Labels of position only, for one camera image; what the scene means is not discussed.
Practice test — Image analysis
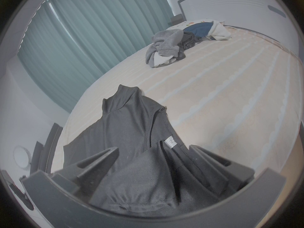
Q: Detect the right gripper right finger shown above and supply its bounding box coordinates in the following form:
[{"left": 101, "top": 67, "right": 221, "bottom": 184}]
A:
[{"left": 189, "top": 145, "right": 255, "bottom": 190}]

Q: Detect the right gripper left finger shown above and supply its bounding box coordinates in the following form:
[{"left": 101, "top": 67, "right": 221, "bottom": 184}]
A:
[{"left": 51, "top": 147, "right": 119, "bottom": 198}]

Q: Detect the black T-shirt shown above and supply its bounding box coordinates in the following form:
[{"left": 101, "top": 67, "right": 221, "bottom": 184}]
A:
[{"left": 63, "top": 85, "right": 229, "bottom": 219}]

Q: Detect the bed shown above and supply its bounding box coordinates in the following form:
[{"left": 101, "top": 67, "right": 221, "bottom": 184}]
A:
[{"left": 57, "top": 0, "right": 304, "bottom": 213}]

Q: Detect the pile of clothes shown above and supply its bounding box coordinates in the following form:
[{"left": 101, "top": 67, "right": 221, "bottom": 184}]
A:
[{"left": 145, "top": 20, "right": 232, "bottom": 68}]

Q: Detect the round white mirror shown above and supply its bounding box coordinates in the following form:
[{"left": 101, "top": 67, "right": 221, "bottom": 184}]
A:
[{"left": 13, "top": 146, "right": 31, "bottom": 168}]

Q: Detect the blue-green curtain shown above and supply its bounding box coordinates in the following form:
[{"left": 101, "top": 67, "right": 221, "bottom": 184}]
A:
[
  {"left": 18, "top": 3, "right": 105, "bottom": 113},
  {"left": 45, "top": 0, "right": 175, "bottom": 80}
]

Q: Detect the white printed pillow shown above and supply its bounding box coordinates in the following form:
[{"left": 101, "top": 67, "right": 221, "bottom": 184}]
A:
[{"left": 166, "top": 20, "right": 209, "bottom": 31}]

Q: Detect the grey bedside table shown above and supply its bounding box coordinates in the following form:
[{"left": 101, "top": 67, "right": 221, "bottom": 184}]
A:
[{"left": 168, "top": 14, "right": 184, "bottom": 26}]

